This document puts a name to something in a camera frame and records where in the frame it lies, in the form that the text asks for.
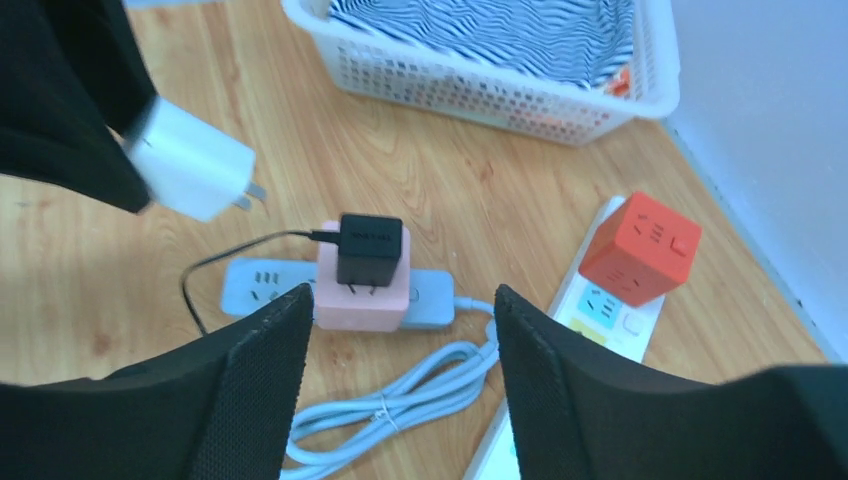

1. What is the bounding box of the striped cloth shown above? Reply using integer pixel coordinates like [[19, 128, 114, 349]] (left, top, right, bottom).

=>
[[328, 0, 636, 89]]

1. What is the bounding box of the light blue power strip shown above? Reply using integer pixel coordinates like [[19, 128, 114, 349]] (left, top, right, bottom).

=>
[[220, 257, 455, 330]]

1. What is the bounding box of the small white charger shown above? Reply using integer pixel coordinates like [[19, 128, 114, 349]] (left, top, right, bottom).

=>
[[123, 96, 267, 222]]

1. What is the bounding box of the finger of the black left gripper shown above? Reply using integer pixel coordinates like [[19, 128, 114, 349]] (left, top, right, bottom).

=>
[[41, 0, 157, 133], [1, 1, 151, 213]]

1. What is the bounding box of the thin black usb cable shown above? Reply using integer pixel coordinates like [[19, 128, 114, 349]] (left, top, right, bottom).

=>
[[180, 229, 316, 337]]

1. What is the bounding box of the white colourful power strip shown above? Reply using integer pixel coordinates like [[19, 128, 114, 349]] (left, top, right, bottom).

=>
[[464, 196, 665, 480]]

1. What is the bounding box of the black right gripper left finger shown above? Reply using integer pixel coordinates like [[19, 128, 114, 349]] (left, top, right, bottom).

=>
[[1, 284, 313, 479]]

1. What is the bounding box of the small black power adapter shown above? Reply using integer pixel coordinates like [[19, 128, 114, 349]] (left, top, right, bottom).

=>
[[308, 213, 403, 289]]

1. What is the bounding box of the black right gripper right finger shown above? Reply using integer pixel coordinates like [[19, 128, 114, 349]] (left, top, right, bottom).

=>
[[495, 285, 847, 479]]

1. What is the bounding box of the pink cube socket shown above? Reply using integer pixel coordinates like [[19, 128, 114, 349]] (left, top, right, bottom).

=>
[[313, 227, 411, 332]]

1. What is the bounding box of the white plastic basket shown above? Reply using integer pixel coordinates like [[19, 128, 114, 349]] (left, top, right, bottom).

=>
[[281, 1, 680, 146]]

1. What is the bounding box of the red cube socket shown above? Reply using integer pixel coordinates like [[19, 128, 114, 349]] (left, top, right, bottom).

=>
[[578, 191, 702, 307]]

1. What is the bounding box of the light blue coiled cable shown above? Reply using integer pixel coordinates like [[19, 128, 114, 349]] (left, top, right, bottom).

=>
[[278, 296, 501, 480]]

